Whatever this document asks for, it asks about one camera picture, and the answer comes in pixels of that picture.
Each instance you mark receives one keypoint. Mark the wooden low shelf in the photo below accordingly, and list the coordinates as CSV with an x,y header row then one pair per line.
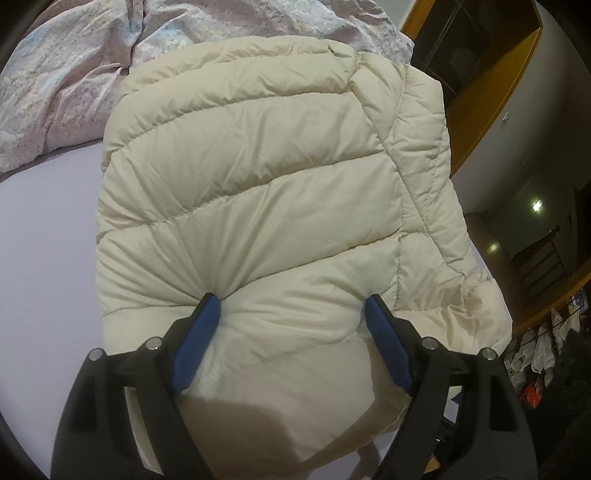
x,y
540,314

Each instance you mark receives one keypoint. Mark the dark wooden chair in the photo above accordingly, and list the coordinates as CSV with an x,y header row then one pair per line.
x,y
540,272

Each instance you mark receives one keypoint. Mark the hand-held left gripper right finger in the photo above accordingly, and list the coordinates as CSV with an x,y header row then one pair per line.
x,y
388,341

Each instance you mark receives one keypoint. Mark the beige puffer jacket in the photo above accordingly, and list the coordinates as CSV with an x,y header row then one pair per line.
x,y
277,184

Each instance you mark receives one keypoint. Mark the wooden wardrobe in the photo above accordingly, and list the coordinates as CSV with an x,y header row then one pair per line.
x,y
485,92

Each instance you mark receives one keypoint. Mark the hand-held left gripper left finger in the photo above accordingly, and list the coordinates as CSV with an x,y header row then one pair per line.
x,y
196,341

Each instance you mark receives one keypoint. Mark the white plastic bags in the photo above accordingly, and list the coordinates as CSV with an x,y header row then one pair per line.
x,y
540,350

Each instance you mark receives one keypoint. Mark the orange packet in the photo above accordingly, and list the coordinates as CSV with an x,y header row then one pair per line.
x,y
532,396

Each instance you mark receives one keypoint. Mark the pale floral duvet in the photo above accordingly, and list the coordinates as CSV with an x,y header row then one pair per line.
x,y
69,69

